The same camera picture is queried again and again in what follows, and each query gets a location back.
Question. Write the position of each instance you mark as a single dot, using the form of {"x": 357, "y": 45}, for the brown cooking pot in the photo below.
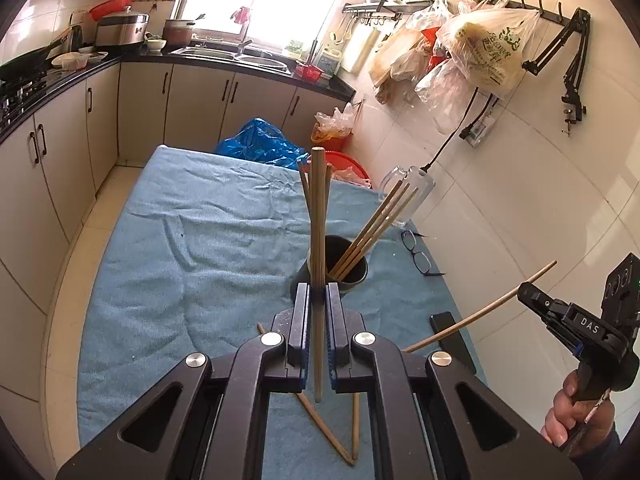
{"x": 179, "y": 35}

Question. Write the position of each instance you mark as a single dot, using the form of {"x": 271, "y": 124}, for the black wall hook rail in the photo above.
{"x": 530, "y": 2}

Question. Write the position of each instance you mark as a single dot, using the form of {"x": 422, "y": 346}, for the white detergent bottle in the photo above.
{"x": 331, "y": 60}

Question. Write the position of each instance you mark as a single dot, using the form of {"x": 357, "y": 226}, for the wooden chopstick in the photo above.
{"x": 480, "y": 312}
{"x": 317, "y": 210}
{"x": 325, "y": 430}
{"x": 400, "y": 211}
{"x": 327, "y": 180}
{"x": 355, "y": 425}
{"x": 390, "y": 196}
{"x": 304, "y": 185}
{"x": 395, "y": 205}

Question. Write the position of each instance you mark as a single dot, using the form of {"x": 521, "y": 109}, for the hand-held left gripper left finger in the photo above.
{"x": 304, "y": 325}

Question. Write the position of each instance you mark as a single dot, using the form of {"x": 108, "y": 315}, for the white bowl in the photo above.
{"x": 156, "y": 45}

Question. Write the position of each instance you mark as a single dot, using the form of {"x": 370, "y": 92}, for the clear glass mug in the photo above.
{"x": 417, "y": 185}

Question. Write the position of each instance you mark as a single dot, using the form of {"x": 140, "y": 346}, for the black rectangular device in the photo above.
{"x": 452, "y": 342}

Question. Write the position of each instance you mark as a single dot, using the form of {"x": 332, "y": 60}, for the steel faucet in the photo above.
{"x": 245, "y": 47}

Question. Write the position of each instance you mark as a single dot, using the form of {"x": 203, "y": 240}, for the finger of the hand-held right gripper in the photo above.
{"x": 565, "y": 335}
{"x": 542, "y": 302}

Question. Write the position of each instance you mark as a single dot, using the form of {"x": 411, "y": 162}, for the blue plastic bag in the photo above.
{"x": 260, "y": 145}

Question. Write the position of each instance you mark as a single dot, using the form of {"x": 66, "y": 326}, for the beige lower cabinets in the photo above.
{"x": 140, "y": 110}

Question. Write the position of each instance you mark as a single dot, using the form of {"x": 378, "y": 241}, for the black wok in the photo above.
{"x": 30, "y": 60}

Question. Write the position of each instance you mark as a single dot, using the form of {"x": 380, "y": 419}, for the green sponge pack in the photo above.
{"x": 294, "y": 49}

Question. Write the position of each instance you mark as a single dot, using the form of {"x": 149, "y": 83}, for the white plastic bag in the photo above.
{"x": 335, "y": 117}

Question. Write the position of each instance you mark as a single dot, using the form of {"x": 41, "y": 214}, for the person's right hand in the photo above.
{"x": 575, "y": 420}

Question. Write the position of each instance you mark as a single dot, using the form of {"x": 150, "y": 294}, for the large red plastic basin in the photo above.
{"x": 350, "y": 162}

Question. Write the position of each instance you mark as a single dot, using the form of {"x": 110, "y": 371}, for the kitchen window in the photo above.
{"x": 280, "y": 0}

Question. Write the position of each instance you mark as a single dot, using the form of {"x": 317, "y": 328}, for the red hanging rag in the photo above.
{"x": 241, "y": 15}

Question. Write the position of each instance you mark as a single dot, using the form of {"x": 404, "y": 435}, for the metal wall utensil rack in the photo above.
{"x": 380, "y": 9}

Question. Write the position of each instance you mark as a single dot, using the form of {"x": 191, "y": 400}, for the red plastic basket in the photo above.
{"x": 308, "y": 72}

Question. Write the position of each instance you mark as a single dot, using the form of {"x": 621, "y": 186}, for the black frame eyeglasses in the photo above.
{"x": 415, "y": 252}

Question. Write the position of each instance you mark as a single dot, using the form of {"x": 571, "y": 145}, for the silver rice cooker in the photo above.
{"x": 122, "y": 30}

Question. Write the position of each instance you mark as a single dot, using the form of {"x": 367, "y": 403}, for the large green printed plastic bag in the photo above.
{"x": 492, "y": 50}

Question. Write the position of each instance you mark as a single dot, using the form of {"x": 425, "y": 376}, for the light blue table cloth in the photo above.
{"x": 200, "y": 260}

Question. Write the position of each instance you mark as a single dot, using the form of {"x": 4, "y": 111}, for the steel kitchen sink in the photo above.
{"x": 210, "y": 51}

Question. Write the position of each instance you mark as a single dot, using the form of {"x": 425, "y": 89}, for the bunch of hanging plastic bags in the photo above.
{"x": 405, "y": 65}

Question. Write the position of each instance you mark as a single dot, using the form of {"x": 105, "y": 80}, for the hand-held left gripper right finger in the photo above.
{"x": 332, "y": 325}

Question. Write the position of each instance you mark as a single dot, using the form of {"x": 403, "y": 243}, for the black metal chopstick holder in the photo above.
{"x": 299, "y": 287}

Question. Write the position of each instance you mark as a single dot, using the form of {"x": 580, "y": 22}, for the white wall socket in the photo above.
{"x": 480, "y": 130}

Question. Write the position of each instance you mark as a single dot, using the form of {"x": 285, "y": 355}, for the small red plastic basin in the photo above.
{"x": 110, "y": 7}

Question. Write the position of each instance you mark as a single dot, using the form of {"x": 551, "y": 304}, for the gas stove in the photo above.
{"x": 20, "y": 102}

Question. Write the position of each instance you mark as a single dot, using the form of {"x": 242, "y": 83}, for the orange plastic bag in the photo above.
{"x": 327, "y": 135}

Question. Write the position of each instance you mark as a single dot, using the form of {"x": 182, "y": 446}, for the black kitchen countertop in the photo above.
{"x": 320, "y": 85}

